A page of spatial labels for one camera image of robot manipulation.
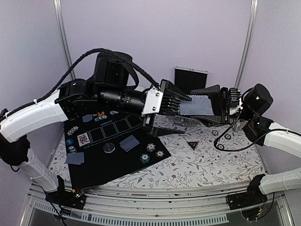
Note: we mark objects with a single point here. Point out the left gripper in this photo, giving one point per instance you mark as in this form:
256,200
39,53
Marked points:
170,86

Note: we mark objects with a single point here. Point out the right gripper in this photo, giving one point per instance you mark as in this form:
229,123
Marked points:
219,104

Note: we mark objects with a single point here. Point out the blue playing card deck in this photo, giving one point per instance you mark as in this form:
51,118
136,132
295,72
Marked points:
199,105

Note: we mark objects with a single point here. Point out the black triangular token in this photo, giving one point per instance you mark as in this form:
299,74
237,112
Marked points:
193,144

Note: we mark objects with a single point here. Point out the dealt card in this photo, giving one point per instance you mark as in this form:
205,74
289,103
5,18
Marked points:
87,118
128,143
73,158

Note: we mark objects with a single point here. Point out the white chip stack top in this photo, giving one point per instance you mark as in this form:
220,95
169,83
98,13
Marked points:
114,112

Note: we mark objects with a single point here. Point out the green chip stack top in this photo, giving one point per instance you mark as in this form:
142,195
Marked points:
100,117

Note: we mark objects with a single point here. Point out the face up king card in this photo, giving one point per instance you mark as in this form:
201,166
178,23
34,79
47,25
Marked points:
83,139

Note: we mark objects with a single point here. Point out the blue round button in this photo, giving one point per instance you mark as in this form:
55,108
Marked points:
69,142

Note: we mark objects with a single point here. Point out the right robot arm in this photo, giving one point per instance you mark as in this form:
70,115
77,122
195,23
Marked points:
259,130

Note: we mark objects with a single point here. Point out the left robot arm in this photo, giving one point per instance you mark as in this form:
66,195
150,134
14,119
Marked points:
118,83

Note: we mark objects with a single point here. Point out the aluminium poker case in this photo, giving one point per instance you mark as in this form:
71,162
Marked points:
187,79

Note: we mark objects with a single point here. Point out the clear dealer puck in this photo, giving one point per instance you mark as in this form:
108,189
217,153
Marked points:
109,148

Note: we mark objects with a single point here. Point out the black poker mat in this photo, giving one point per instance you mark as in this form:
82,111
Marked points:
99,167

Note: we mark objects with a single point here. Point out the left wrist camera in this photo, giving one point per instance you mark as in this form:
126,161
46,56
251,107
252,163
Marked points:
163,103

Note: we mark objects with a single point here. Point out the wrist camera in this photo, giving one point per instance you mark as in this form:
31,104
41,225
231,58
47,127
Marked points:
234,101
163,103

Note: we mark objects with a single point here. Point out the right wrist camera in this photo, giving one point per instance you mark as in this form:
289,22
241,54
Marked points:
234,101

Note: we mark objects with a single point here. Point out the aluminium front rail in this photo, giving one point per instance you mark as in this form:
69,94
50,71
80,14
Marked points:
192,206

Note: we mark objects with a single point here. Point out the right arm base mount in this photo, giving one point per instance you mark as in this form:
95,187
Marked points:
247,199

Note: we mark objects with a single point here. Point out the right aluminium frame post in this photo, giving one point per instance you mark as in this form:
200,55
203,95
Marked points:
247,43

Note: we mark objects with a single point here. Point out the aluminium frame post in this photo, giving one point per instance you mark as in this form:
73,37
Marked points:
247,43
62,31

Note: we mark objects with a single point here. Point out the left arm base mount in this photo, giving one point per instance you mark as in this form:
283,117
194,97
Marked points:
73,199

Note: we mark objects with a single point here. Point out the left aluminium frame post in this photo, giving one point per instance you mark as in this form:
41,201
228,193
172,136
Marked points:
62,31

